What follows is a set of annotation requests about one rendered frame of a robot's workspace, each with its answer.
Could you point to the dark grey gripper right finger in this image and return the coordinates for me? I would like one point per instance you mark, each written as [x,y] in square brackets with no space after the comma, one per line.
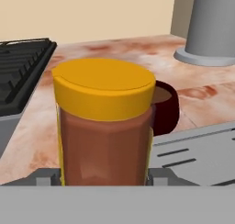
[162,177]

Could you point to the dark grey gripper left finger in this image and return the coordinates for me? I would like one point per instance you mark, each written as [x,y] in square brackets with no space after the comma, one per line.
[42,176]

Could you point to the dark red mug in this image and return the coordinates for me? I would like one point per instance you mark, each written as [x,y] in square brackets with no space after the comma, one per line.
[167,111]

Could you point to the cinnamon jar with yellow lid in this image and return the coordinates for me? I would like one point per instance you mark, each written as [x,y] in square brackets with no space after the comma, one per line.
[104,132]

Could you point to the black hob with grey frame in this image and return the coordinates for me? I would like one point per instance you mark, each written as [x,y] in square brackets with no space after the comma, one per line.
[21,74]

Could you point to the grey cylindrical appliance with base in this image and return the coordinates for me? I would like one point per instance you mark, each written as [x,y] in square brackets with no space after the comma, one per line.
[211,25]

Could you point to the grey flat appliance with slots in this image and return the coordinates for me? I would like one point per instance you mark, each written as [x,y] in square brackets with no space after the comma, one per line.
[202,154]

